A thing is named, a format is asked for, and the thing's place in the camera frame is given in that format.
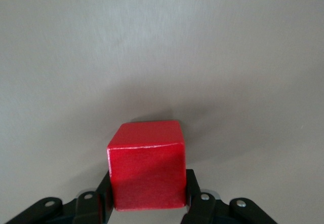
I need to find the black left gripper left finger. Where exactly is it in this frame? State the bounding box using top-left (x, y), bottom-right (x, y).
top-left (0, 169), bottom-right (115, 224)

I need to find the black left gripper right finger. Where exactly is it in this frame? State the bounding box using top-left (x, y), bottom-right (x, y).
top-left (181, 168), bottom-right (279, 224)

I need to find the red wooden cube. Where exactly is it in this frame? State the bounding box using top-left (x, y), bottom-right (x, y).
top-left (106, 119), bottom-right (187, 212)

